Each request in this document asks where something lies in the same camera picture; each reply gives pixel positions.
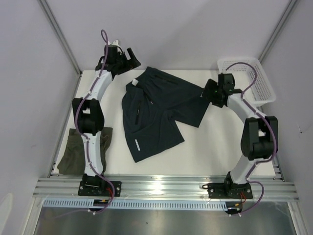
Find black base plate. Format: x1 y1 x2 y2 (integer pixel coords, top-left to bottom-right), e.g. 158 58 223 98
78 181 122 197
202 183 253 199

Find white perforated plastic basket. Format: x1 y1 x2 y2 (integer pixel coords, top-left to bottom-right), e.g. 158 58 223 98
217 57 276 107

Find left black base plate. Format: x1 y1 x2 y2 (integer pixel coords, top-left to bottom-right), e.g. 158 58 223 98
78 181 122 197

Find aluminium mounting rail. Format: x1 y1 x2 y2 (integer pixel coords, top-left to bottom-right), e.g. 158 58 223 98
33 175 299 202

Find right aluminium frame post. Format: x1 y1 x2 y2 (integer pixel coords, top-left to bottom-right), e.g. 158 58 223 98
258 0 301 63

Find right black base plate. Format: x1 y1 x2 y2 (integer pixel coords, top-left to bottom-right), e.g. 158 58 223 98
202 183 253 199

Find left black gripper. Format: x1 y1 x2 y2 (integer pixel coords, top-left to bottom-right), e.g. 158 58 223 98
115 48 141 76

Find slotted grey cable duct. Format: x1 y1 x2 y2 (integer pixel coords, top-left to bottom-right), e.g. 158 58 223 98
43 198 227 211

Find aluminium frame post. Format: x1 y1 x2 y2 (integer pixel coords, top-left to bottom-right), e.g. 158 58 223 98
258 0 301 63
39 0 83 76

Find dark teal shorts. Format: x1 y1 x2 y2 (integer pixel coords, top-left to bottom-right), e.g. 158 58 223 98
122 67 209 163

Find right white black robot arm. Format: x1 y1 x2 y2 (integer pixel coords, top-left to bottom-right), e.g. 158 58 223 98
202 73 278 198

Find left aluminium frame post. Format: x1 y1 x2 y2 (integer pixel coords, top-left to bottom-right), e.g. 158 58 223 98
39 0 83 76

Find olive green shorts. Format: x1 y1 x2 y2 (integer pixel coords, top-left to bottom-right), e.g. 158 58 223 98
57 127 113 175

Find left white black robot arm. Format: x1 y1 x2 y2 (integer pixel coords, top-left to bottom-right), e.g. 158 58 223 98
72 45 141 196

